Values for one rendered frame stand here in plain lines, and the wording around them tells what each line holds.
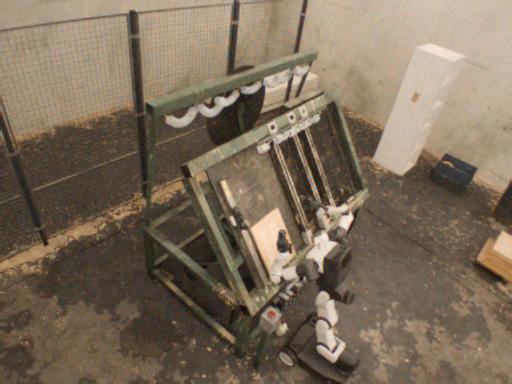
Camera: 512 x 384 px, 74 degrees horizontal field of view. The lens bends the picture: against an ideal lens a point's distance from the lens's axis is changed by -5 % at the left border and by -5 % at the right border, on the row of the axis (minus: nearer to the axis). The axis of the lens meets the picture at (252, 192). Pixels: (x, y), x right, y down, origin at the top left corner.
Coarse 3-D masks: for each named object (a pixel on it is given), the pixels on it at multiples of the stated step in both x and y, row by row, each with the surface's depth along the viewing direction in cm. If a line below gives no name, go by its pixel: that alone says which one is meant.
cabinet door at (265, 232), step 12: (264, 216) 304; (276, 216) 312; (252, 228) 291; (264, 228) 301; (276, 228) 311; (264, 240) 300; (276, 240) 310; (288, 240) 320; (264, 252) 299; (276, 252) 309; (264, 264) 300
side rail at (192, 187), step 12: (192, 180) 252; (192, 192) 256; (192, 204) 262; (204, 204) 257; (204, 216) 259; (204, 228) 267; (216, 228) 263; (216, 240) 263; (216, 252) 271; (228, 252) 268; (228, 264) 268; (228, 276) 276; (240, 276) 275; (240, 288) 274; (240, 300) 280
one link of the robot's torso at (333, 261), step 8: (312, 248) 276; (320, 248) 272; (328, 248) 271; (336, 248) 269; (344, 248) 268; (312, 256) 268; (320, 256) 264; (328, 256) 263; (336, 256) 261; (344, 256) 261; (320, 264) 264; (328, 264) 263; (336, 264) 258; (344, 264) 278; (320, 272) 269; (328, 272) 265; (336, 272) 261; (344, 272) 270; (320, 280) 275; (328, 280) 271; (336, 280) 265
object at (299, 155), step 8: (296, 120) 326; (304, 120) 315; (296, 128) 326; (304, 128) 320; (296, 136) 331; (296, 144) 330; (296, 152) 334; (296, 160) 338; (304, 160) 337; (304, 168) 337; (304, 176) 341; (312, 184) 343; (312, 192) 343; (320, 224) 355; (328, 224) 355
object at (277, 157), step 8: (272, 144) 310; (272, 152) 314; (280, 152) 314; (280, 160) 313; (280, 168) 316; (280, 176) 320; (288, 176) 319; (288, 184) 318; (288, 192) 323; (288, 200) 327; (296, 200) 326; (296, 208) 325; (304, 216) 330; (304, 224) 329; (304, 232) 332; (304, 240) 337
